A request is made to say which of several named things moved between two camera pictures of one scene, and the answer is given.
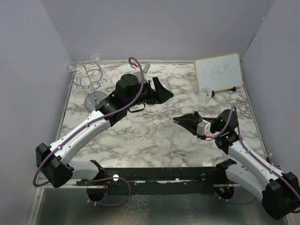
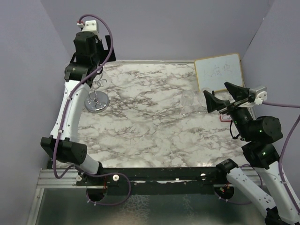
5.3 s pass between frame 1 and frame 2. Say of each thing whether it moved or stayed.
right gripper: moved
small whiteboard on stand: stayed
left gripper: moved
